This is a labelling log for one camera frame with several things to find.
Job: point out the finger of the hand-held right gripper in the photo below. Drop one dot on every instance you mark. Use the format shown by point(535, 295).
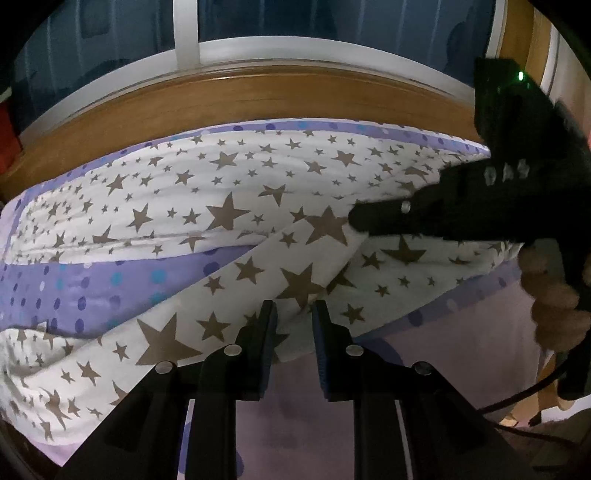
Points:
point(485, 177)
point(392, 217)

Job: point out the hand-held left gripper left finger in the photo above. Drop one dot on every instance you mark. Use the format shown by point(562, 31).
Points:
point(271, 360)

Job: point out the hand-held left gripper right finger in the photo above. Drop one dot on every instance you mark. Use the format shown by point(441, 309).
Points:
point(321, 360)

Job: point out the white star print cloth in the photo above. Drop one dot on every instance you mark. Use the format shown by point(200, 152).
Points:
point(277, 184)

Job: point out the person's right hand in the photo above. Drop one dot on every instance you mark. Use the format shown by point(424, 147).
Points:
point(551, 304)

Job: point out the purple dotted bed sheet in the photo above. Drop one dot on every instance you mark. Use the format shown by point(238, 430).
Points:
point(92, 286)

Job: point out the wooden headboard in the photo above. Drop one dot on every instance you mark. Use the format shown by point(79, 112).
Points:
point(231, 101)

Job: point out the white framed window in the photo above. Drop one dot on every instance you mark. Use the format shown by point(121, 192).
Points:
point(184, 32)

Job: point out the red object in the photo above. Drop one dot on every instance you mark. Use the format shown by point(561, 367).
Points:
point(8, 138)

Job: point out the wooden wall trim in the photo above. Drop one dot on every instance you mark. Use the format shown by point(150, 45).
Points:
point(512, 46)

